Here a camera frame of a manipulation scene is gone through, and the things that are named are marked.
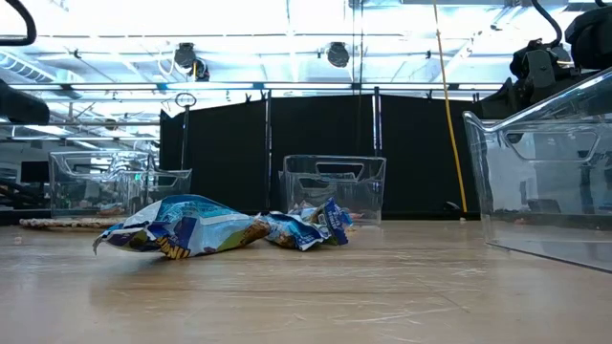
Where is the black monitor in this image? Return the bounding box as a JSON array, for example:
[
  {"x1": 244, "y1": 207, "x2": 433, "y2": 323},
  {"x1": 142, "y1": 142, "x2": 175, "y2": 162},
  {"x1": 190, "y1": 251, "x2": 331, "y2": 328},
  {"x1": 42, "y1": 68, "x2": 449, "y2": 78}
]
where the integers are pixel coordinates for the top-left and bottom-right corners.
[{"x1": 19, "y1": 161, "x2": 51, "y2": 184}]

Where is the black aluminium table frame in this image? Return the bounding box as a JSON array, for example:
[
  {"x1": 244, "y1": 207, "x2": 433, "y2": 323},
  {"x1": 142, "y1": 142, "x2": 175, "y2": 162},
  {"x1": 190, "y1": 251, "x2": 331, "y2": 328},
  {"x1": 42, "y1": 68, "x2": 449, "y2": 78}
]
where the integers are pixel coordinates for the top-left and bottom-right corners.
[{"x1": 0, "y1": 208, "x2": 482, "y2": 226}]

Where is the clear plastic bin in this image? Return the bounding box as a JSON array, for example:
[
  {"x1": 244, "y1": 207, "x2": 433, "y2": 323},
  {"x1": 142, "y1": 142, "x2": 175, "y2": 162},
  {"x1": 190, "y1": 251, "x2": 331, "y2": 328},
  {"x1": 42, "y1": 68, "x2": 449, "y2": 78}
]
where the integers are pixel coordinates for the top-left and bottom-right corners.
[
  {"x1": 279, "y1": 154, "x2": 387, "y2": 226},
  {"x1": 462, "y1": 66, "x2": 612, "y2": 274},
  {"x1": 47, "y1": 149, "x2": 193, "y2": 220}
]

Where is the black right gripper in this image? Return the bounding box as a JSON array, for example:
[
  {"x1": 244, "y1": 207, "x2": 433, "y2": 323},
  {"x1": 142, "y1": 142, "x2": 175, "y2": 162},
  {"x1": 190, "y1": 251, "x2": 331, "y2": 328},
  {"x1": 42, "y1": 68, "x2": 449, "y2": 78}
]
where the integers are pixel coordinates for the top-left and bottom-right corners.
[{"x1": 479, "y1": 38, "x2": 575, "y2": 123}]

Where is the black ceiling spotlight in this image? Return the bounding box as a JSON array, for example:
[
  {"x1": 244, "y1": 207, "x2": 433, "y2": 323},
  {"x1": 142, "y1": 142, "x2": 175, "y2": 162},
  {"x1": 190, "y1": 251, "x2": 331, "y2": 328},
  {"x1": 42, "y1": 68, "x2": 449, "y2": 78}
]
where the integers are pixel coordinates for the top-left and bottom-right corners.
[
  {"x1": 326, "y1": 41, "x2": 351, "y2": 69},
  {"x1": 172, "y1": 41, "x2": 211, "y2": 82}
]

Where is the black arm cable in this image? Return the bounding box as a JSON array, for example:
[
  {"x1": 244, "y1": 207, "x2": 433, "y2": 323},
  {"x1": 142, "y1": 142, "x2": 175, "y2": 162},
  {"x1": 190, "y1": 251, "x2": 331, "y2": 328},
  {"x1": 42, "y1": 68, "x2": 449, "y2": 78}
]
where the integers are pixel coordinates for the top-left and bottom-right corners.
[
  {"x1": 0, "y1": 0, "x2": 38, "y2": 48},
  {"x1": 531, "y1": 0, "x2": 564, "y2": 48}
]

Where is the yellow hanging cable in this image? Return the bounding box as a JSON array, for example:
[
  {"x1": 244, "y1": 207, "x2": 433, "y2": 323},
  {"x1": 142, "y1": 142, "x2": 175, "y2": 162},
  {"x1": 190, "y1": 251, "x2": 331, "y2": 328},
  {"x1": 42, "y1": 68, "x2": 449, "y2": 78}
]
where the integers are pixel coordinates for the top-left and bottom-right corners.
[{"x1": 431, "y1": 0, "x2": 469, "y2": 215}]

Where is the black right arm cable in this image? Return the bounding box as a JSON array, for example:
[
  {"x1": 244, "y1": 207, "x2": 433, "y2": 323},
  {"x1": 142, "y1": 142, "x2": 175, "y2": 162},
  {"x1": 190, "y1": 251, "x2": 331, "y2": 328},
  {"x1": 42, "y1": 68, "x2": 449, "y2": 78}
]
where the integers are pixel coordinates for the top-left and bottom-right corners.
[{"x1": 531, "y1": 0, "x2": 564, "y2": 48}]

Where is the black ring-topped stand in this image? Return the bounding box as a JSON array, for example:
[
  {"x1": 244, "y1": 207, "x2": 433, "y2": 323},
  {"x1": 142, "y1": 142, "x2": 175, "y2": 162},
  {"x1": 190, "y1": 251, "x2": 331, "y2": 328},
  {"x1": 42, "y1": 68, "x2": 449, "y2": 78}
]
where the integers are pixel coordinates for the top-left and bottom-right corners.
[{"x1": 174, "y1": 91, "x2": 198, "y2": 171}]

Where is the blue white granola bar wrapper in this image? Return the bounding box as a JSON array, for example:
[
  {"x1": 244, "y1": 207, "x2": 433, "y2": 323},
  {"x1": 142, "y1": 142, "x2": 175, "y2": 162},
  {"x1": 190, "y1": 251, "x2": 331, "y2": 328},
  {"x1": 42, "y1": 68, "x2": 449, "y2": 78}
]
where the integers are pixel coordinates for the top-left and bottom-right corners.
[
  {"x1": 305, "y1": 197, "x2": 354, "y2": 247},
  {"x1": 92, "y1": 194, "x2": 272, "y2": 261},
  {"x1": 260, "y1": 209, "x2": 334, "y2": 252}
]

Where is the black backdrop panel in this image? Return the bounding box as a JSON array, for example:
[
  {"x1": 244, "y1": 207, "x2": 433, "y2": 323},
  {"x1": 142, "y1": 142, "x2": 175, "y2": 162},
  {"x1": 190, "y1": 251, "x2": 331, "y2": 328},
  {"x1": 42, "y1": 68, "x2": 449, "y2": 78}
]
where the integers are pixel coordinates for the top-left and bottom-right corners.
[{"x1": 159, "y1": 94, "x2": 482, "y2": 216}]

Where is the round woven straw placemat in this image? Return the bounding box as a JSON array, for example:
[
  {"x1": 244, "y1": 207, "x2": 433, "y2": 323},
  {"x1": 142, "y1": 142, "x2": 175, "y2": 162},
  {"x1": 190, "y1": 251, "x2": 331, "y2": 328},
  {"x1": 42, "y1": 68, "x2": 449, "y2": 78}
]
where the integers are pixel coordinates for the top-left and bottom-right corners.
[{"x1": 18, "y1": 216, "x2": 128, "y2": 229}]

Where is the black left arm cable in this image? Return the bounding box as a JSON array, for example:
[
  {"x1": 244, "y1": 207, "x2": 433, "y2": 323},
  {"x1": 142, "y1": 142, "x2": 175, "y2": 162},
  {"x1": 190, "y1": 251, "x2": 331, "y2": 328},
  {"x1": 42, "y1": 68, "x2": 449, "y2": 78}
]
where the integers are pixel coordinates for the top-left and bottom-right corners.
[{"x1": 0, "y1": 0, "x2": 38, "y2": 48}]

